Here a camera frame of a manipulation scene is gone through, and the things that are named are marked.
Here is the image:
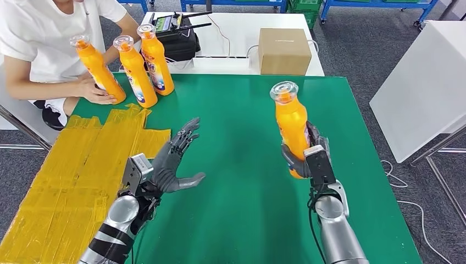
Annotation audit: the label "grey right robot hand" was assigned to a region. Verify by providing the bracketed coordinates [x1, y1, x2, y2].
[280, 120, 331, 179]

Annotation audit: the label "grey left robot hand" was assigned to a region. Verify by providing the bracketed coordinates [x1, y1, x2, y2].
[150, 117, 207, 194]

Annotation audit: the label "orange detergent bottle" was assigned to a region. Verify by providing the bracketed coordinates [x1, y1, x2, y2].
[269, 80, 312, 180]
[136, 23, 175, 97]
[70, 34, 127, 105]
[113, 35, 159, 109]

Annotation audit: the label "yellow taped cardboard sheet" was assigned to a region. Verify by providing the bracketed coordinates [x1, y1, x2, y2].
[0, 103, 172, 264]

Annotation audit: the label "brown cardboard box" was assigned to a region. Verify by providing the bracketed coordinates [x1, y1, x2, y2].
[258, 27, 313, 76]

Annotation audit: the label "black bag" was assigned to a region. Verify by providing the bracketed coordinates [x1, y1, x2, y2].
[160, 18, 201, 62]

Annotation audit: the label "black stool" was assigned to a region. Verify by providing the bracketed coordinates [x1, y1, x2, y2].
[41, 106, 69, 131]

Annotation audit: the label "white table metal legs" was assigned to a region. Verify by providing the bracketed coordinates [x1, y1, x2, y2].
[369, 20, 466, 228]
[0, 54, 61, 152]

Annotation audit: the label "black remote controller with antennas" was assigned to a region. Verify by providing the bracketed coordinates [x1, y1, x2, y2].
[149, 10, 213, 37]

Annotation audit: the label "white desk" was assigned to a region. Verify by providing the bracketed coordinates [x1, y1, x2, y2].
[140, 12, 325, 77]

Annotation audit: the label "green plastic crate stack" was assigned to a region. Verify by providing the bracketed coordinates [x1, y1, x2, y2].
[286, 0, 324, 30]

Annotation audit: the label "blue shelf rack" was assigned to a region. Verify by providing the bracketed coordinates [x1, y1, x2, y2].
[320, 0, 441, 28]
[116, 0, 157, 13]
[180, 0, 290, 13]

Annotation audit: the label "person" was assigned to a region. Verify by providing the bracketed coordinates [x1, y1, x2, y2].
[0, 0, 142, 127]

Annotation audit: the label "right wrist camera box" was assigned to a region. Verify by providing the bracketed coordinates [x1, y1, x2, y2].
[304, 144, 337, 187]

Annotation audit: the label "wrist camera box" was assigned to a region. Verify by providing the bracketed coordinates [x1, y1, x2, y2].
[121, 153, 155, 197]
[304, 144, 337, 187]

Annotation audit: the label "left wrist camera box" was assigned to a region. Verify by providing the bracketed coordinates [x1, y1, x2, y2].
[121, 153, 155, 197]

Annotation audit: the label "white charging cable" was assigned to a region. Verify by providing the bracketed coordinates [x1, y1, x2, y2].
[165, 54, 196, 70]

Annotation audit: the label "white cable by box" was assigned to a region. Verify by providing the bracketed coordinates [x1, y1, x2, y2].
[247, 39, 320, 59]

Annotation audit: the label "white floor cable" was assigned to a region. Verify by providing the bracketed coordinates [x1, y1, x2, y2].
[380, 160, 452, 264]

